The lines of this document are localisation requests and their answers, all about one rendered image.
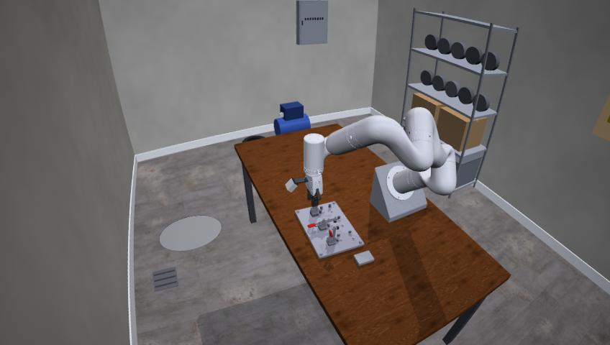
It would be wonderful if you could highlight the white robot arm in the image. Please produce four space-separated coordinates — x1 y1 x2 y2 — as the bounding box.
304 107 457 201

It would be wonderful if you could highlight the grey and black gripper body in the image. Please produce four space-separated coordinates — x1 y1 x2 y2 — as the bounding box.
305 173 323 196

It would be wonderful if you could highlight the black toggle clamp with red handle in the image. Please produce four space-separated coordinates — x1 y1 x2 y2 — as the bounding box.
326 226 339 246

